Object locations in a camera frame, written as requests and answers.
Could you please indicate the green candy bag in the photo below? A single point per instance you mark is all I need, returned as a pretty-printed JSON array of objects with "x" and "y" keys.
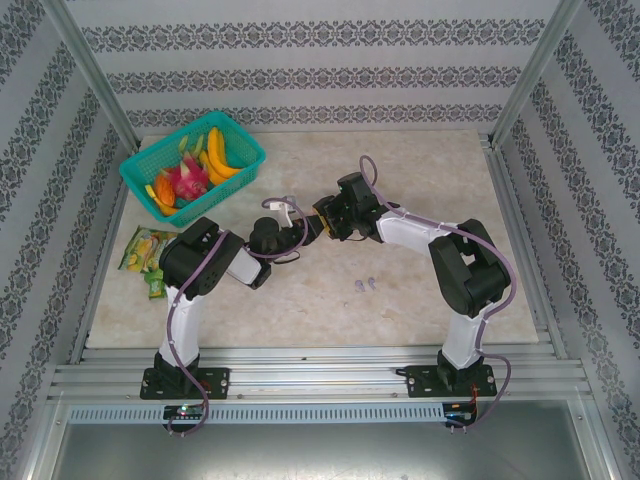
[{"x": 140, "y": 250}]

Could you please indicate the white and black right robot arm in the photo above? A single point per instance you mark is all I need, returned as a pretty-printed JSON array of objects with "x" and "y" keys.
[{"x": 410, "y": 235}]

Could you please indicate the aluminium frame post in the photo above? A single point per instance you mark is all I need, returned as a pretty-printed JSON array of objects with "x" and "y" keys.
[
  {"x": 535, "y": 70},
  {"x": 91, "y": 70}
]

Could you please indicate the yellow banana bunch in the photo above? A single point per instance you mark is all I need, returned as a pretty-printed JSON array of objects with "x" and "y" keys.
[{"x": 215, "y": 150}]

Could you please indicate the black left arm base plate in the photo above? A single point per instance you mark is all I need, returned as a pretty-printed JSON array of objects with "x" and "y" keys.
[{"x": 217, "y": 382}]

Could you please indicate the orange toy fruit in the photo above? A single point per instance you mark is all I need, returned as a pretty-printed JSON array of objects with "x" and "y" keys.
[{"x": 164, "y": 189}]

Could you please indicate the pink dragon fruit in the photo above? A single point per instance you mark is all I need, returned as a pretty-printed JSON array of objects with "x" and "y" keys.
[{"x": 187, "y": 180}]

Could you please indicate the teal plastic basket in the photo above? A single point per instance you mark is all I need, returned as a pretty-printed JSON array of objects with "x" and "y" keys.
[{"x": 240, "y": 145}]

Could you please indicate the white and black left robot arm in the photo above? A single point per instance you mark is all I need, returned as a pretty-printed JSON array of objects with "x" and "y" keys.
[{"x": 185, "y": 320}]

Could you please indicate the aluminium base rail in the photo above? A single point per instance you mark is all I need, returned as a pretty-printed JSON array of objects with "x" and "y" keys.
[{"x": 320, "y": 372}]

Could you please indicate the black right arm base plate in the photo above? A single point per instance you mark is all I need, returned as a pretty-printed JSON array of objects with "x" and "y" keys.
[{"x": 415, "y": 382}]

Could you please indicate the aluminium side rail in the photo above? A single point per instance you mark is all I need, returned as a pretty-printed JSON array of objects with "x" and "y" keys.
[
  {"x": 524, "y": 250},
  {"x": 102, "y": 250}
]

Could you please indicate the small circuit board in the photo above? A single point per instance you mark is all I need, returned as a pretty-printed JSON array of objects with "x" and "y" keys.
[
  {"x": 185, "y": 412},
  {"x": 460, "y": 414}
]

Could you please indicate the yellow curved fruit piece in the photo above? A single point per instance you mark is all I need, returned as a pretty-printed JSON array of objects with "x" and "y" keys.
[{"x": 167, "y": 210}]

